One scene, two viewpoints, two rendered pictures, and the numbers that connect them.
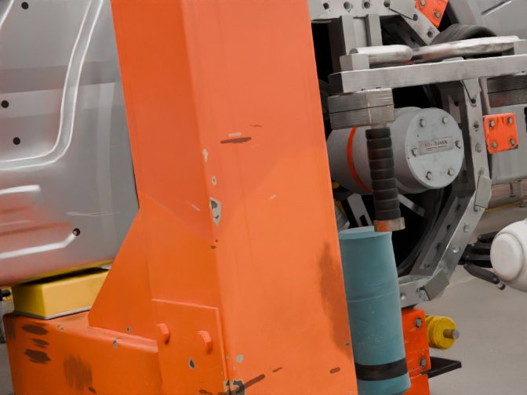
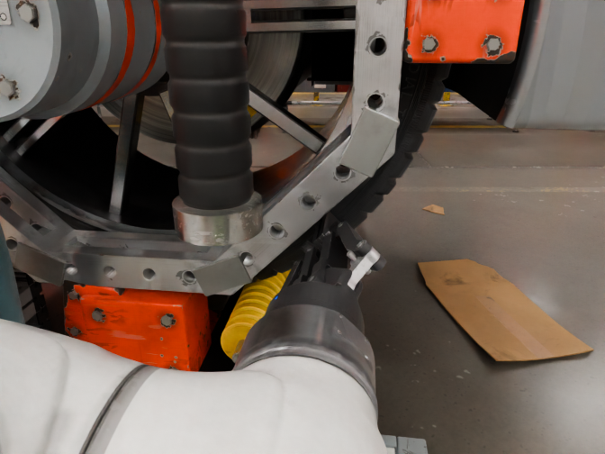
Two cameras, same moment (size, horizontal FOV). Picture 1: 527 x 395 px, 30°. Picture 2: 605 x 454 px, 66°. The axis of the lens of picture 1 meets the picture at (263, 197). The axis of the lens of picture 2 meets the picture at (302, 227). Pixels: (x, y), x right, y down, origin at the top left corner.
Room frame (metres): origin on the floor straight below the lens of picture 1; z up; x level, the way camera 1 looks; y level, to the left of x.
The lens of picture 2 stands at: (1.45, -0.63, 0.84)
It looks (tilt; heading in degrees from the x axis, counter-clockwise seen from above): 23 degrees down; 41
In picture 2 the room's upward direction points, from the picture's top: straight up
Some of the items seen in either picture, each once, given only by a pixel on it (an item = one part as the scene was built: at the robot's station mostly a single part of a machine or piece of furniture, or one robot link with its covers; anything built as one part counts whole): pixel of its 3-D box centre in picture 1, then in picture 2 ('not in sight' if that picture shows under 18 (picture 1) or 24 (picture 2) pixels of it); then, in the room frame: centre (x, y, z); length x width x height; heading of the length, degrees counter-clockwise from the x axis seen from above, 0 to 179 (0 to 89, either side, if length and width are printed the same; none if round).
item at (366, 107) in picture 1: (361, 107); not in sight; (1.42, -0.16, 0.93); 0.09 x 0.05 x 0.05; 34
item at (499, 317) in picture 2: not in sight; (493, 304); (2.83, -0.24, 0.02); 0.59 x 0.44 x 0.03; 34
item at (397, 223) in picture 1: (383, 175); not in sight; (1.40, -0.17, 0.83); 0.04 x 0.04 x 0.16
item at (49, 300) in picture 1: (67, 291); not in sight; (1.52, 0.32, 0.71); 0.14 x 0.14 x 0.05; 34
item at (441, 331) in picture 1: (399, 327); (266, 289); (1.84, -0.22, 0.51); 0.29 x 0.06 x 0.06; 34
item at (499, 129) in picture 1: (487, 134); (456, 17); (1.87, -0.44, 0.85); 0.09 x 0.08 x 0.07; 124
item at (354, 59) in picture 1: (352, 41); not in sight; (1.53, -0.17, 1.03); 0.19 x 0.18 x 0.11; 34
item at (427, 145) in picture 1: (391, 151); (58, 16); (1.63, -0.22, 0.85); 0.21 x 0.14 x 0.14; 34
